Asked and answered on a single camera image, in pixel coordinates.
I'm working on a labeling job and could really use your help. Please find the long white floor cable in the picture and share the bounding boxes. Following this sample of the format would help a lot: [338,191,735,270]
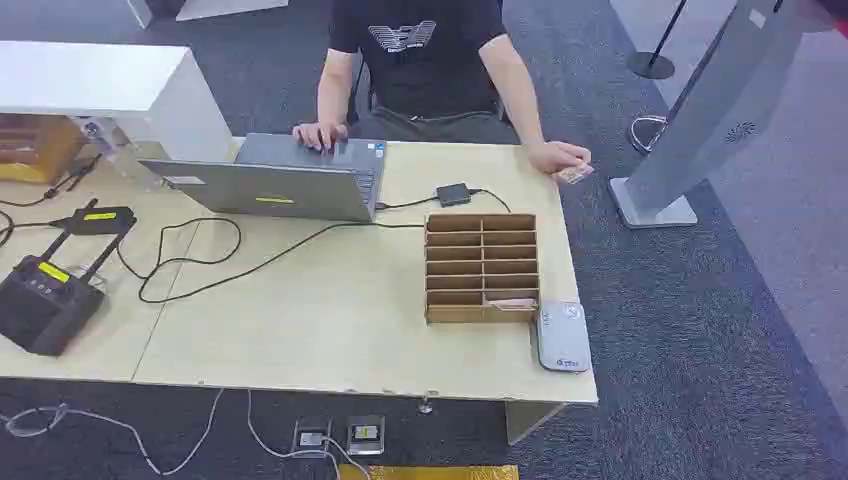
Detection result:
[0,387,227,478]

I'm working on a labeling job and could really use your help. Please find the small black hub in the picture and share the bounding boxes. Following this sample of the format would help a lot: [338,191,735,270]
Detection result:
[434,182,473,209]

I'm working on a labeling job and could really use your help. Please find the grey kiosk stand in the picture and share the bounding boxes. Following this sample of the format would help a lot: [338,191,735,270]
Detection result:
[608,0,821,231]

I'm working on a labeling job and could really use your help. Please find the small printed card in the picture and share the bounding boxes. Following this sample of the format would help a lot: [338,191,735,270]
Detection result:
[554,162,596,186]

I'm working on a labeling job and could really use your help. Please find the white cabinet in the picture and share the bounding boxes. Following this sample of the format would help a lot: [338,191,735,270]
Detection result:
[0,40,234,164]

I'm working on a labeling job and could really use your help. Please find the black power cable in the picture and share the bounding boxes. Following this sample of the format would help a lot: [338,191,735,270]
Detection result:
[0,209,70,250]

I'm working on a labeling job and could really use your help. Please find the grey laptop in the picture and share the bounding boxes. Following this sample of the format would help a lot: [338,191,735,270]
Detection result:
[138,132,389,224]

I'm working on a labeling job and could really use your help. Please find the pale desk leg panel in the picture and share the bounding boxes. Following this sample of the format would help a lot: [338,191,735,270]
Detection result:
[504,400,572,447]

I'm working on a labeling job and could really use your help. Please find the black stanchion post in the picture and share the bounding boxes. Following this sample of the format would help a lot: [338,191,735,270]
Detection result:
[625,0,691,81]

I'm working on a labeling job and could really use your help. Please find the coiled white cable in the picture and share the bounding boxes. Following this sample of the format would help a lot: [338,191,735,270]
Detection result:
[627,113,670,156]

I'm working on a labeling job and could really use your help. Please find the black router with antennas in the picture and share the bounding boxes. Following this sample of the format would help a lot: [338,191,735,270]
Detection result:
[0,225,128,358]

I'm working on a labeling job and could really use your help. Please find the card with pink print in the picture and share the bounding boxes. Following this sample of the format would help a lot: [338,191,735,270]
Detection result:
[486,297,539,313]

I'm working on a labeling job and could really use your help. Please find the person's right hand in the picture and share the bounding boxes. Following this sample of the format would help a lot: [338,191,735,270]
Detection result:
[292,120,350,156]

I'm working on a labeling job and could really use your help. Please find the person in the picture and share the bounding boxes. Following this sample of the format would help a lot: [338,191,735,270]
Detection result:
[327,0,522,145]

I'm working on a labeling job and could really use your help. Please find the floor socket with open lid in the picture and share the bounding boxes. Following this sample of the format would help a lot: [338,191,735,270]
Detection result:
[345,414,387,458]

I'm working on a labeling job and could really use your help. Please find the wooden crate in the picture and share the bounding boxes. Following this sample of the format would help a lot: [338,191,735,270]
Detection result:
[0,113,85,186]

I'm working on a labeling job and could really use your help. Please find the short black hub cable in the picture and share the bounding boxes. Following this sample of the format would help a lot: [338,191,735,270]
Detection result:
[374,194,439,213]

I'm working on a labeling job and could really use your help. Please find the white socket cable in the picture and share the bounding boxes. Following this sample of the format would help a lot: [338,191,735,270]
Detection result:
[245,389,374,480]

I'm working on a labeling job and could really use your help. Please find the yellow floor mat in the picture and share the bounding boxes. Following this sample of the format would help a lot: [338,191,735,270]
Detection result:
[355,464,521,480]

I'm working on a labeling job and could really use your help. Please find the white card reader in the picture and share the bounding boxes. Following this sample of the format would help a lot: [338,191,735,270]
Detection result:
[534,300,594,375]

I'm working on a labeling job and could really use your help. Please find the long black looping cable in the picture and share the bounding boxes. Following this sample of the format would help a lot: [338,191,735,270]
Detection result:
[117,216,427,305]

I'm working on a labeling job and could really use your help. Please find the person's left hand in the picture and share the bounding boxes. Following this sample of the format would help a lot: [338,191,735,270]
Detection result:
[525,140,593,178]

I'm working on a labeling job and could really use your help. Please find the wooden card sorting box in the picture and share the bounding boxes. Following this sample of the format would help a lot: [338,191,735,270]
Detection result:
[423,211,542,327]

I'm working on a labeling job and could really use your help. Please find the black cable with plug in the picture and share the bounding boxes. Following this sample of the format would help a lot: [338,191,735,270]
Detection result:
[0,152,105,209]

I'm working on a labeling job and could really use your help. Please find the thin black hub cable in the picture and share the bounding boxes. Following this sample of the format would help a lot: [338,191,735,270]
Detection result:
[468,188,513,215]

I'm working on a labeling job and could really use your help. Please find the black box with yellow label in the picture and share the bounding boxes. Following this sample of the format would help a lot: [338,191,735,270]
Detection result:
[64,197,139,238]

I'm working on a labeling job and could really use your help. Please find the white furniture panel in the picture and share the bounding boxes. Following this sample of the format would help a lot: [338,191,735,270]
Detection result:
[125,0,291,30]

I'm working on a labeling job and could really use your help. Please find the floor socket with plug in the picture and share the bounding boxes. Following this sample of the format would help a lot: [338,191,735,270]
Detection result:
[290,416,333,460]

